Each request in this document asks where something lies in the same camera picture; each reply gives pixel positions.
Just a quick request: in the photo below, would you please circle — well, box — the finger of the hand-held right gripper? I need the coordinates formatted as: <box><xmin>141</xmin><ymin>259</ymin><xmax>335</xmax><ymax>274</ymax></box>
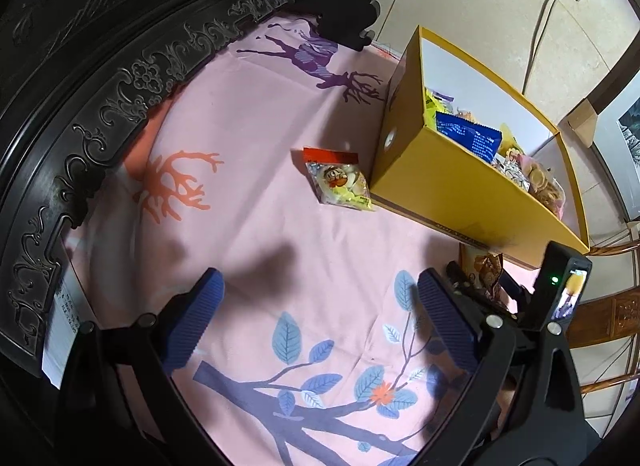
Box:
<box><xmin>446</xmin><ymin>261</ymin><xmax>481</xmax><ymax>297</ymax></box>
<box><xmin>497</xmin><ymin>271</ymin><xmax>538</xmax><ymax>319</ymax></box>

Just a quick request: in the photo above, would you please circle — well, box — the clear packet of round cookies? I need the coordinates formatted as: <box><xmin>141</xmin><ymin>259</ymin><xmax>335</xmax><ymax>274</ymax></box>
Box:
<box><xmin>500</xmin><ymin>153</ymin><xmax>568</xmax><ymax>221</ymax></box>

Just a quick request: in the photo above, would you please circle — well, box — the pink printed blanket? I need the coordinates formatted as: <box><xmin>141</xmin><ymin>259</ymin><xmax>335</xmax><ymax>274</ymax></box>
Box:
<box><xmin>60</xmin><ymin>13</ymin><xmax>541</xmax><ymax>466</ymax></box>

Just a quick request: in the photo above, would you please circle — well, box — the white paper label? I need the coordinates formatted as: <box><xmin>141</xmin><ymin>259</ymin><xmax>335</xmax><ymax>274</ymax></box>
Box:
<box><xmin>42</xmin><ymin>278</ymin><xmax>81</xmax><ymax>389</ymax></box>

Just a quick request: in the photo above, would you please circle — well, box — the dark carved wooden bed frame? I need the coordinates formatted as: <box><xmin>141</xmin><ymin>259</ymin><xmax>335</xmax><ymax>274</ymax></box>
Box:
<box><xmin>0</xmin><ymin>0</ymin><xmax>381</xmax><ymax>466</ymax></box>

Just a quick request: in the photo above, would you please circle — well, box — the red and yellow snack packet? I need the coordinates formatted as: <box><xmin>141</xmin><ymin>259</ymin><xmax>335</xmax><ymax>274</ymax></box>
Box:
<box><xmin>302</xmin><ymin>147</ymin><xmax>375</xmax><ymax>213</ymax></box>

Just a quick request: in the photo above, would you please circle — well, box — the brown wooden chair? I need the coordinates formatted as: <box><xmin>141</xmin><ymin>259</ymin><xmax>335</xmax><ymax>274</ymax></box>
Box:
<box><xmin>565</xmin><ymin>226</ymin><xmax>640</xmax><ymax>397</ymax></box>

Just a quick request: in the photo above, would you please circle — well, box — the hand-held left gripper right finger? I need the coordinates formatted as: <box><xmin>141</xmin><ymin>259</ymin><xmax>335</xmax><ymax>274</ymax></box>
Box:
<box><xmin>400</xmin><ymin>268</ymin><xmax>608</xmax><ymax>466</ymax></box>

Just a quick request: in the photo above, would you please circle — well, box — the yellow cardboard box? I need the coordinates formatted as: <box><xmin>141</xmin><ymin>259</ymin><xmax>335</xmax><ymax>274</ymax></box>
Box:
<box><xmin>369</xmin><ymin>26</ymin><xmax>591</xmax><ymax>269</ymax></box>

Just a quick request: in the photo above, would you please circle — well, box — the grey power cable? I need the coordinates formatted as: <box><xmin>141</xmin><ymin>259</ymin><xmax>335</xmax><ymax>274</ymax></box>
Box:
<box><xmin>520</xmin><ymin>0</ymin><xmax>576</xmax><ymax>96</ymax></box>

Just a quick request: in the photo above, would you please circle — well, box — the framed wall picture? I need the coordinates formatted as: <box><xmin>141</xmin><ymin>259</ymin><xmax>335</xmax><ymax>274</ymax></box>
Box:
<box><xmin>557</xmin><ymin>66</ymin><xmax>640</xmax><ymax>221</ymax></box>

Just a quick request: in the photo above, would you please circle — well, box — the brown printed snack packet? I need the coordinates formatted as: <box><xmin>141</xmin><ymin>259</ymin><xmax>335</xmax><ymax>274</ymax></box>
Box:
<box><xmin>459</xmin><ymin>243</ymin><xmax>503</xmax><ymax>299</ymax></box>

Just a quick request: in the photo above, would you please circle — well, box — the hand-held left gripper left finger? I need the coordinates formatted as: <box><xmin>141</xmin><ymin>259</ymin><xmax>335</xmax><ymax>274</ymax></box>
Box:
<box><xmin>60</xmin><ymin>267</ymin><xmax>226</xmax><ymax>466</ymax></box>

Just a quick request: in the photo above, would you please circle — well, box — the blue snack packet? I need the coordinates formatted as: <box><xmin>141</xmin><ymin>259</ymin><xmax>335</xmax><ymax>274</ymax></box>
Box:
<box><xmin>435</xmin><ymin>112</ymin><xmax>503</xmax><ymax>164</ymax></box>

